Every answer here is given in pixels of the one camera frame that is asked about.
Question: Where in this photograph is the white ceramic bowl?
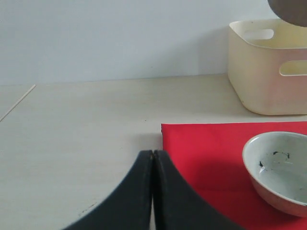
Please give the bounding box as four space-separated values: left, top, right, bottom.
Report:
242 131 307 218

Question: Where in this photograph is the cream plastic bin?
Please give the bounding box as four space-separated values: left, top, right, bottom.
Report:
227 19 307 115

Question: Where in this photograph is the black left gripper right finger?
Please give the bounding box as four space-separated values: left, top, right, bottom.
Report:
153 150 242 230

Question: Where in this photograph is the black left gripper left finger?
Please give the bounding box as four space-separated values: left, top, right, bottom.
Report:
65 150 153 230

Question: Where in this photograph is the brown wooden plate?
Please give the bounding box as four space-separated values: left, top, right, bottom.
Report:
267 0 307 27

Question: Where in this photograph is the red table cloth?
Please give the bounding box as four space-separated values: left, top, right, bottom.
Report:
161 121 307 230

